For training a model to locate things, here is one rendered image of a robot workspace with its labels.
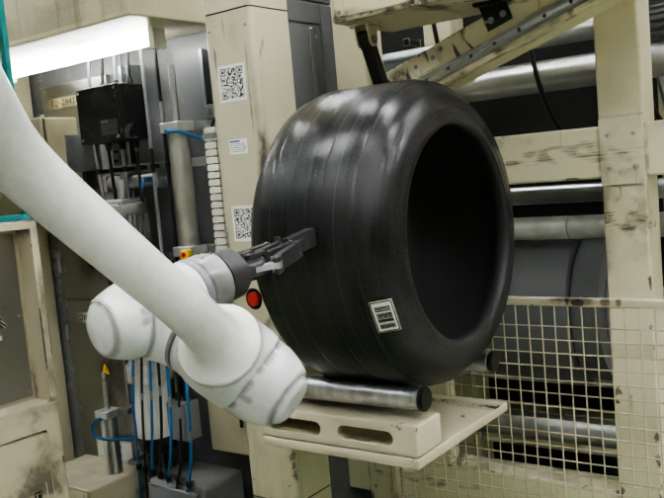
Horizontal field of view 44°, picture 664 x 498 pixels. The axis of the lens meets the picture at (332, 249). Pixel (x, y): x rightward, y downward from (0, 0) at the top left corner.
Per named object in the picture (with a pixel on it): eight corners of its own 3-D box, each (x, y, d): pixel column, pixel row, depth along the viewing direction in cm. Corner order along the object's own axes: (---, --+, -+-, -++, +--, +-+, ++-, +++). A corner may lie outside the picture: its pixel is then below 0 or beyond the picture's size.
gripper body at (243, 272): (231, 255, 116) (273, 237, 123) (188, 255, 121) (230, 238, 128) (241, 305, 117) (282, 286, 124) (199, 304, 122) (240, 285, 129)
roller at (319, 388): (266, 376, 165) (280, 368, 168) (270, 397, 166) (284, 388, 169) (418, 392, 144) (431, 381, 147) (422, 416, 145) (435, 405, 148)
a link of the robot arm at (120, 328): (154, 306, 119) (221, 353, 114) (66, 346, 107) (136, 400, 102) (165, 242, 114) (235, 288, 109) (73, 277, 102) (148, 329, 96)
